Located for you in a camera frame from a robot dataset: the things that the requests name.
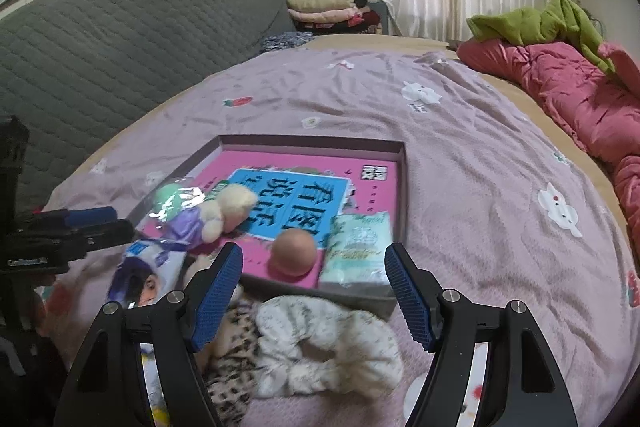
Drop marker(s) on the grey cardboard box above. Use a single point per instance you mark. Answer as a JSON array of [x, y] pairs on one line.
[[310, 146]]

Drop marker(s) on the white floral scrunchie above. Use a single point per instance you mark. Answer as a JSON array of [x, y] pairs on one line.
[[325, 332]]

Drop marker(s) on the leopard print scrunchie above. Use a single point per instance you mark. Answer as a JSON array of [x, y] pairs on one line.
[[235, 357]]

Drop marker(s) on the cartoon face packet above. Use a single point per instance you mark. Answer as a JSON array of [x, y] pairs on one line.
[[140, 277]]

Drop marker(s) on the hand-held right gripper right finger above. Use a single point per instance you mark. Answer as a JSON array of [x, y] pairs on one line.
[[410, 297]]

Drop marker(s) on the teddy bear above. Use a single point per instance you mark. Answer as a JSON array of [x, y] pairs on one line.
[[235, 202]]

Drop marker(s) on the dark patterned cloth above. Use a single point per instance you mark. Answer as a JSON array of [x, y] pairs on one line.
[[285, 42]]

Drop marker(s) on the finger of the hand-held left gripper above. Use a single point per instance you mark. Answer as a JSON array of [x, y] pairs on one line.
[[90, 216], [105, 234]]

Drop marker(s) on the green sponge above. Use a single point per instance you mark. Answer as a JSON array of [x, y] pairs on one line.
[[167, 199]]

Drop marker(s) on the grey quilted headboard cover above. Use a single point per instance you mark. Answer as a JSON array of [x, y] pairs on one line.
[[125, 57]]

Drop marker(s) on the small dark object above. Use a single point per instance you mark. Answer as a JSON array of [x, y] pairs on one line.
[[454, 43]]

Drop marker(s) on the peach ball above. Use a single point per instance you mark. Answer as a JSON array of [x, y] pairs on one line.
[[294, 252]]

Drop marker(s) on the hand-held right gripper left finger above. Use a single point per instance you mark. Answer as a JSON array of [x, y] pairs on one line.
[[217, 297]]

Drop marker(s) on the pink book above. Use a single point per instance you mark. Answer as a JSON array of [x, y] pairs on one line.
[[370, 189]]

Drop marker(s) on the yellow and white packet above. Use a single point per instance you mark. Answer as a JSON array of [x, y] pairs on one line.
[[152, 387]]

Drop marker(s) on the stack of folded clothes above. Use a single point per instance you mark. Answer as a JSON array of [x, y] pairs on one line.
[[320, 7]]

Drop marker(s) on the grey chair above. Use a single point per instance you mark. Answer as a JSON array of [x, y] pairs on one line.
[[385, 17]]

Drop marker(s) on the pink comforter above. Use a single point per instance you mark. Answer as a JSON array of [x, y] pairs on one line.
[[575, 92]]

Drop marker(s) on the green tissue pack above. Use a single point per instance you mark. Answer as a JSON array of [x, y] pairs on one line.
[[357, 247]]

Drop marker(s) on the purple printed bedspread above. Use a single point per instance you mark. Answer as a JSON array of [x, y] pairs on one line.
[[500, 157]]

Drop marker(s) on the green blanket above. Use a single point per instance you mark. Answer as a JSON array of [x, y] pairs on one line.
[[540, 22]]

